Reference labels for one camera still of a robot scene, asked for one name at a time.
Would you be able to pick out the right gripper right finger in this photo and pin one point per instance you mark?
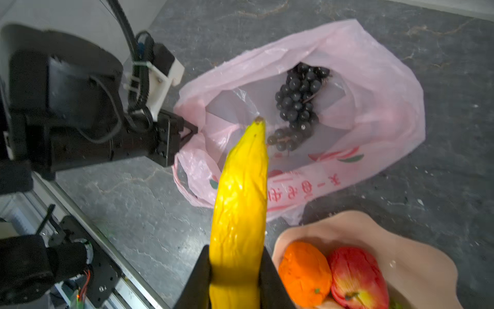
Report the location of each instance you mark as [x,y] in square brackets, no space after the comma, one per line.
[273,293]

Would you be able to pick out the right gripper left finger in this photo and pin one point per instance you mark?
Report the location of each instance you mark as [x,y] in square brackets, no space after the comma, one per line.
[195,294]

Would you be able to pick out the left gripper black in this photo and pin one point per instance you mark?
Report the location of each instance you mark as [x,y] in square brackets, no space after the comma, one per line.
[64,111]

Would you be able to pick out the orange fake fruit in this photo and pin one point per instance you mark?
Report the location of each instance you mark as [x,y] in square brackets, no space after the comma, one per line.
[305,274]

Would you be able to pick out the yellow fake banana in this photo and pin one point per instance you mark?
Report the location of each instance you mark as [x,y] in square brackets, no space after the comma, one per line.
[239,222]

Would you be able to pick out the red fake strawberry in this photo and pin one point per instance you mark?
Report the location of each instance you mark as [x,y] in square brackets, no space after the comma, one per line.
[357,279]

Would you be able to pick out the dark fake grape bunch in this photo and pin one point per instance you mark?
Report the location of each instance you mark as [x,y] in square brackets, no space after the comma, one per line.
[296,107]

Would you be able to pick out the pink scalloped plate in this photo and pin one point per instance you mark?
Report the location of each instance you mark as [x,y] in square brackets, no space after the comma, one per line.
[417,275]

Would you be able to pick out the pink plastic bag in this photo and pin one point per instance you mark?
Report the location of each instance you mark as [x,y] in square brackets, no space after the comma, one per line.
[371,114]

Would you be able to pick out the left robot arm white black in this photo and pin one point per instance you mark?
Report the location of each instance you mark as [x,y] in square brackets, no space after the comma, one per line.
[27,265]

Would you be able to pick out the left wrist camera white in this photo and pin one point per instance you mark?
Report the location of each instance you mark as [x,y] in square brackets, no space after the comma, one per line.
[164,71]

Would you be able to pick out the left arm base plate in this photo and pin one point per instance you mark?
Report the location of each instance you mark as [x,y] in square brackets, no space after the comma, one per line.
[79,257]

